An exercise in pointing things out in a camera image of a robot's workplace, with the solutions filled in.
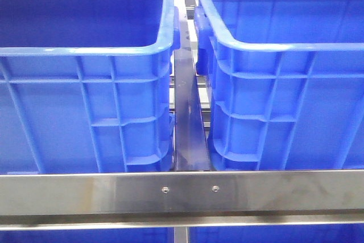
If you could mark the blue crate lower left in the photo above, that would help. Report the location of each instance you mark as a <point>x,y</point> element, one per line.
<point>90,235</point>

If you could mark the large blue crate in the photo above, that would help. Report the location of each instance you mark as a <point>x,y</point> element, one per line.
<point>85,85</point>
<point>286,83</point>

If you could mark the blue crate lower right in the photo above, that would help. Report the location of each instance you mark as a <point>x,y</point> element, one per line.
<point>279,233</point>

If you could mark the right rail screw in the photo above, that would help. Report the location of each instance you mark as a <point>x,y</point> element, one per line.
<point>215,188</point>

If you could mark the steel front rack rail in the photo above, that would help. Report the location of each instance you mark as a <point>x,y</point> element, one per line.
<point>135,200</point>

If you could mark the large blue crate left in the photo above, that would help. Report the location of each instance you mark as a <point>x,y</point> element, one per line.
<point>85,85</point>

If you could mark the large blue crate right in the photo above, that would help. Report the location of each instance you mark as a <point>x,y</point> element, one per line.
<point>286,83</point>

